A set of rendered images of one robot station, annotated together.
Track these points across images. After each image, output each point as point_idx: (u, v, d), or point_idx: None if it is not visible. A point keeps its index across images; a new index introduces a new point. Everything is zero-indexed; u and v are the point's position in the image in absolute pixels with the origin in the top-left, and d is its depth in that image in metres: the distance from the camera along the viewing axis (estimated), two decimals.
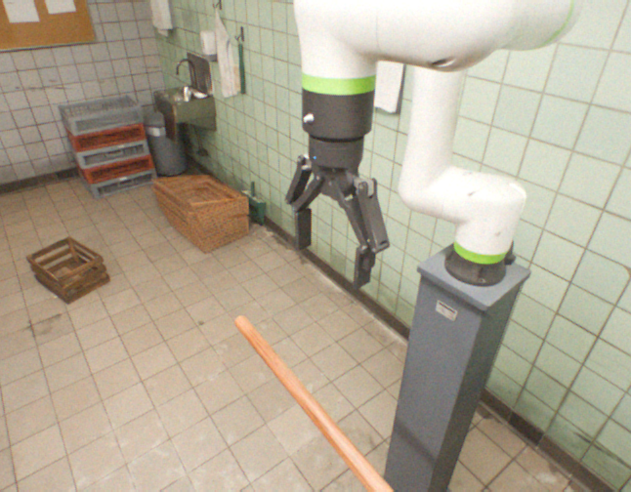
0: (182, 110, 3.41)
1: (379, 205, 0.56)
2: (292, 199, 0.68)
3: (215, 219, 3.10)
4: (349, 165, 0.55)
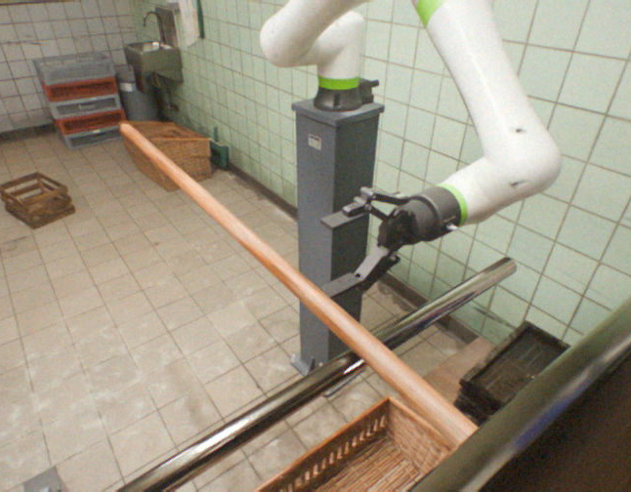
0: (147, 59, 3.60)
1: (396, 197, 0.68)
2: (358, 279, 0.76)
3: (176, 157, 3.29)
4: (404, 205, 0.74)
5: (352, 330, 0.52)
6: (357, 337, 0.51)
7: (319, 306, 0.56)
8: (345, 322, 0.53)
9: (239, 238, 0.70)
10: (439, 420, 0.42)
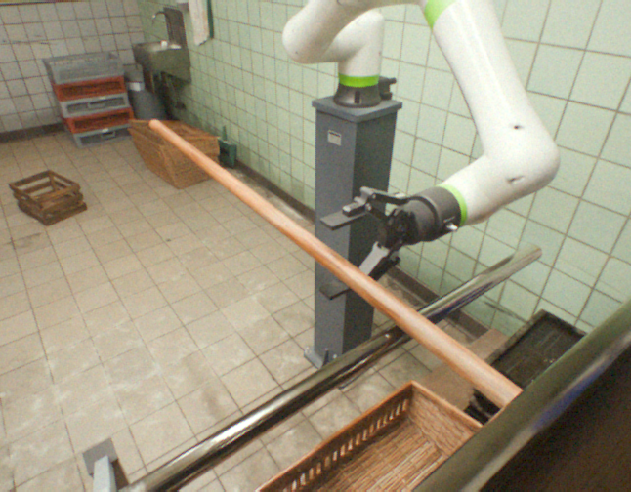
0: (156, 59, 3.64)
1: (396, 197, 0.68)
2: None
3: (186, 155, 3.33)
4: (404, 205, 0.74)
5: (397, 307, 0.56)
6: (401, 312, 0.55)
7: (363, 285, 0.60)
8: (389, 300, 0.57)
9: (279, 225, 0.74)
10: (485, 384, 0.47)
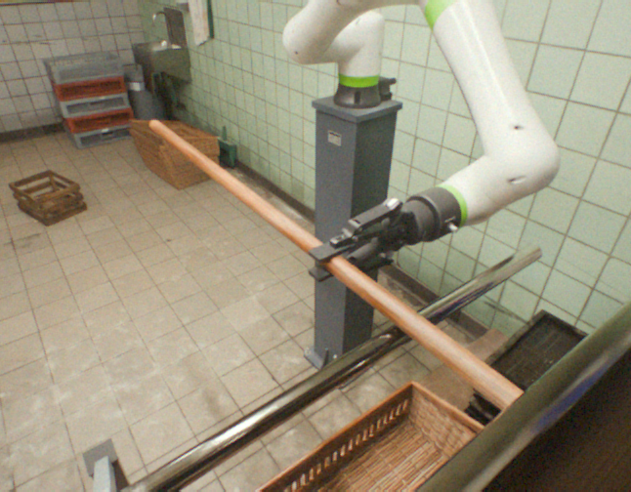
0: (156, 59, 3.64)
1: (385, 212, 0.68)
2: (353, 263, 0.73)
3: (186, 155, 3.33)
4: (404, 205, 0.74)
5: (397, 307, 0.56)
6: (401, 313, 0.55)
7: (363, 286, 0.60)
8: (389, 300, 0.57)
9: (279, 226, 0.74)
10: (485, 385, 0.47)
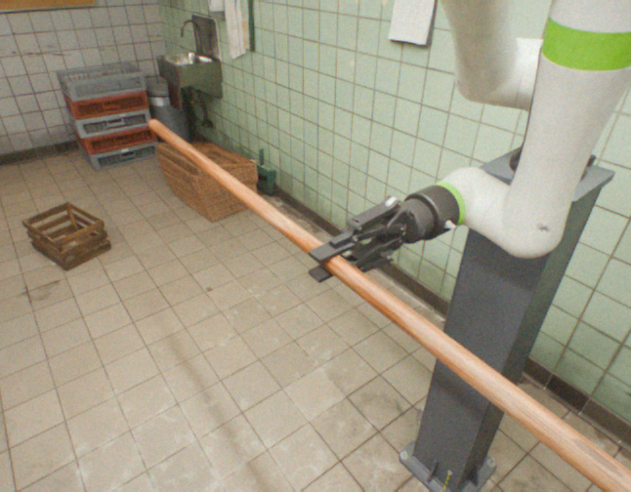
0: (187, 73, 3.24)
1: (384, 211, 0.68)
2: None
3: (222, 184, 2.93)
4: (403, 204, 0.74)
5: (398, 307, 0.56)
6: (402, 314, 0.55)
7: (363, 287, 0.60)
8: (390, 301, 0.57)
9: (279, 226, 0.74)
10: (486, 386, 0.47)
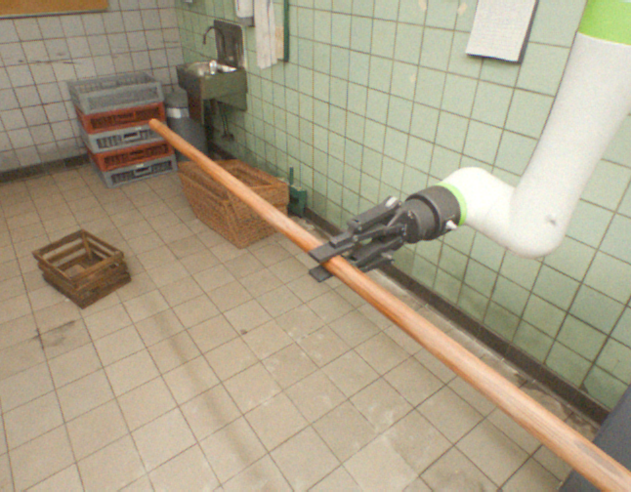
0: (210, 84, 2.96)
1: (384, 211, 0.68)
2: (353, 263, 0.73)
3: (252, 209, 2.65)
4: (403, 204, 0.74)
5: (398, 308, 0.56)
6: (402, 314, 0.55)
7: (364, 287, 0.60)
8: (391, 302, 0.57)
9: (279, 226, 0.74)
10: (486, 387, 0.47)
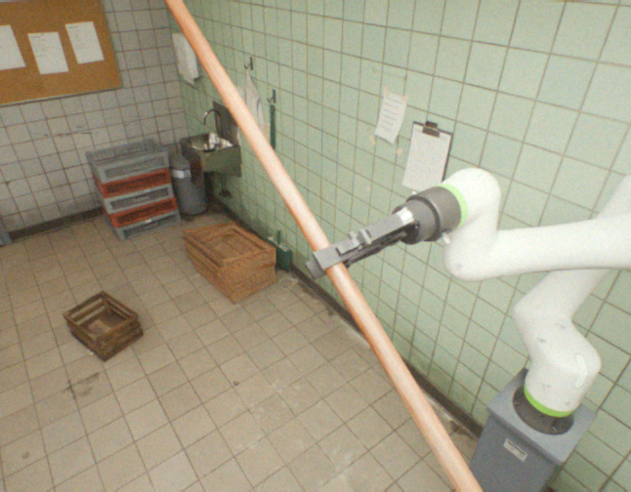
0: (209, 160, 3.47)
1: (397, 227, 0.67)
2: None
3: (244, 271, 3.16)
4: (413, 210, 0.72)
5: (382, 345, 0.62)
6: (385, 352, 0.62)
7: (357, 310, 0.63)
8: (378, 335, 0.62)
9: (285, 198, 0.69)
10: (433, 439, 0.59)
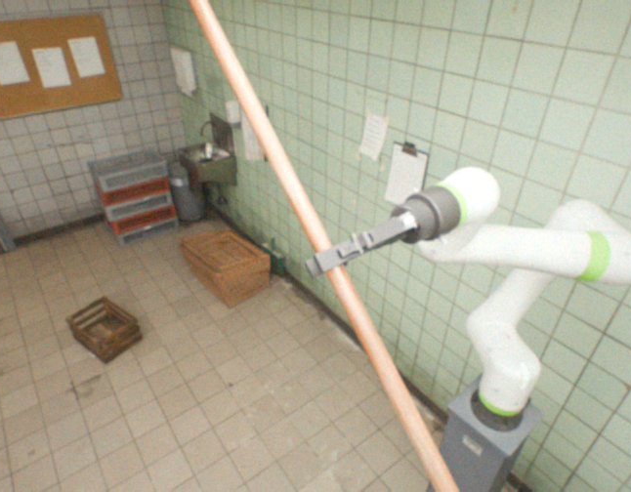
0: (206, 170, 3.62)
1: (399, 231, 0.67)
2: None
3: (239, 277, 3.31)
4: (415, 212, 0.72)
5: (376, 348, 0.64)
6: (378, 356, 0.64)
7: (355, 313, 0.64)
8: (372, 339, 0.64)
9: (289, 193, 0.67)
10: (416, 439, 0.62)
